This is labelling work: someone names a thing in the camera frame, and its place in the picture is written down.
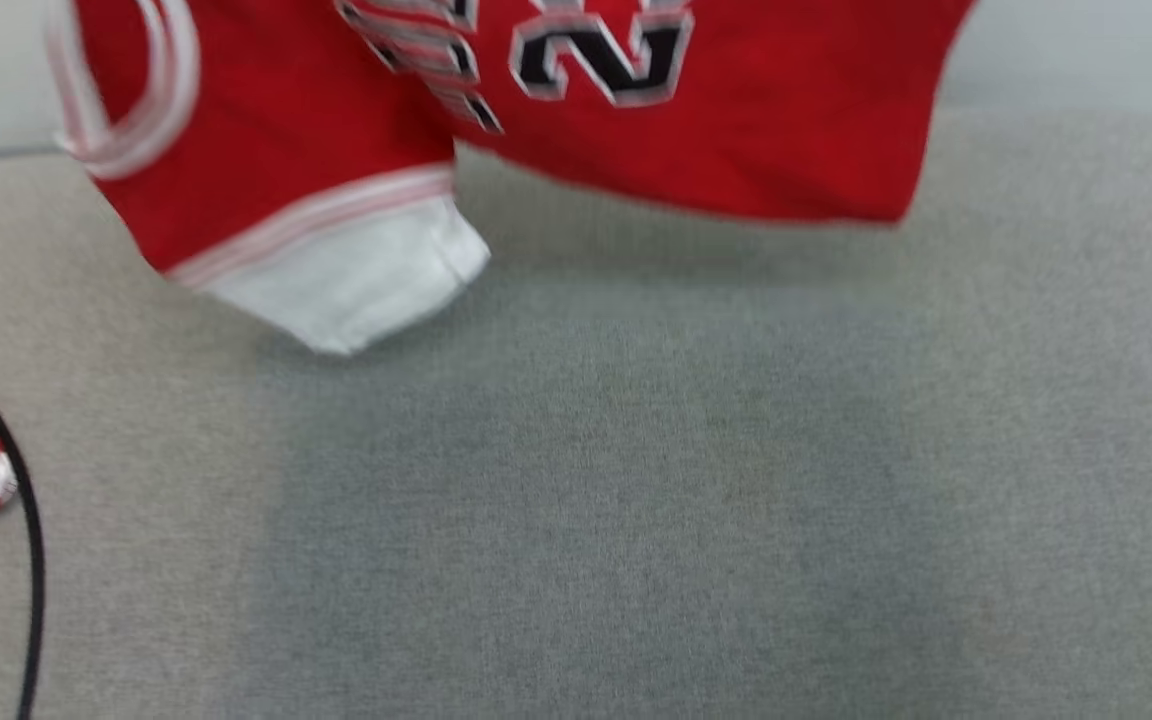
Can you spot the red jersey black white lettering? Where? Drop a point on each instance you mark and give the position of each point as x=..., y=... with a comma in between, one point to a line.
x=316, y=130

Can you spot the grey fabric sofa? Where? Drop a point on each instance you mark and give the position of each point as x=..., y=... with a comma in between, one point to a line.
x=616, y=480

